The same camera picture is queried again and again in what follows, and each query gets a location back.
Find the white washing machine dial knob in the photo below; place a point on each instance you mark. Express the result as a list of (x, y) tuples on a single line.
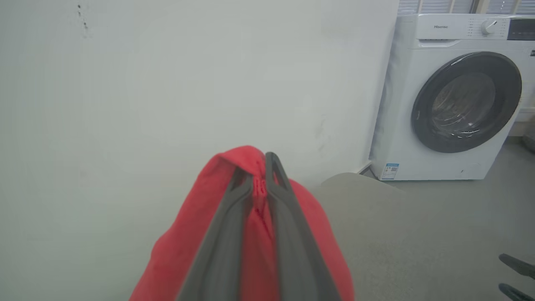
[(488, 27)]

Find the dark round washing machine door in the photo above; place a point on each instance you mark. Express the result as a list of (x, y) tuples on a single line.
[(423, 113)]

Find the blue white energy label sticker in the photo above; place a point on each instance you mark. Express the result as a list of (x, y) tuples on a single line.
[(391, 171)]

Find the dark washing machine display panel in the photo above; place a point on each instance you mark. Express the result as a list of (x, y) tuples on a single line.
[(521, 29)]

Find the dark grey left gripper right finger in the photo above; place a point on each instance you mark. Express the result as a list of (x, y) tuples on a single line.
[(296, 259)]

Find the white front-load washing machine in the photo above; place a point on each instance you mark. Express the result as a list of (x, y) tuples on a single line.
[(401, 125)]

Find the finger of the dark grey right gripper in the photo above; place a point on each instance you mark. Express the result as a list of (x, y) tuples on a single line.
[(516, 294), (520, 266)]

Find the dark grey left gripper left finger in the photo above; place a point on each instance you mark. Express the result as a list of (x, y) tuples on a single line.
[(217, 251)]

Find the white skirting board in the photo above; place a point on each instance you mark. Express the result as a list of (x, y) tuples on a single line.
[(364, 168)]

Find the white window blinds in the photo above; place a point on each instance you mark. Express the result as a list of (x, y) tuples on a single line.
[(434, 6)]

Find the red basketball jersey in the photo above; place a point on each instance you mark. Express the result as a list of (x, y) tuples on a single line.
[(188, 251)]

